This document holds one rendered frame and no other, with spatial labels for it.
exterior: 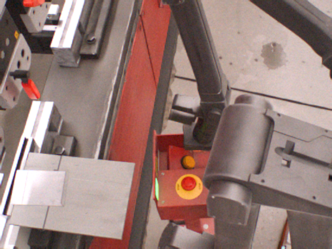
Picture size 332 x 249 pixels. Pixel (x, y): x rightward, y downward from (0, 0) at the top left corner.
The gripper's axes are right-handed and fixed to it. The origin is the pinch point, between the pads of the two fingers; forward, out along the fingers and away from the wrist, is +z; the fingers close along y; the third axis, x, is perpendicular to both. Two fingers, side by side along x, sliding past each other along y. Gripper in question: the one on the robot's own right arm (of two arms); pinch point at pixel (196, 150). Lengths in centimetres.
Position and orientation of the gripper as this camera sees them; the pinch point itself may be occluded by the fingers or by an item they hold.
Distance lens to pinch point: 136.2
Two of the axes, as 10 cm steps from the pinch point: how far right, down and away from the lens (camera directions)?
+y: -9.9, -0.5, -1.3
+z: -1.4, 4.9, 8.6
